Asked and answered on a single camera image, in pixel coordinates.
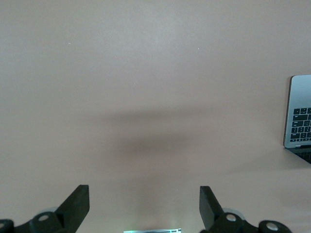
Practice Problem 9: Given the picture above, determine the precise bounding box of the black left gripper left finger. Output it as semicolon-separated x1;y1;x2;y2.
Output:
0;184;90;233

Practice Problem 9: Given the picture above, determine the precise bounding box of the grey laptop with black keys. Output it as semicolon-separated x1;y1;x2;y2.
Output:
283;74;311;165

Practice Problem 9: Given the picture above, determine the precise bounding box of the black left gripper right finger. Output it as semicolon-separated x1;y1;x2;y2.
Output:
199;186;291;233

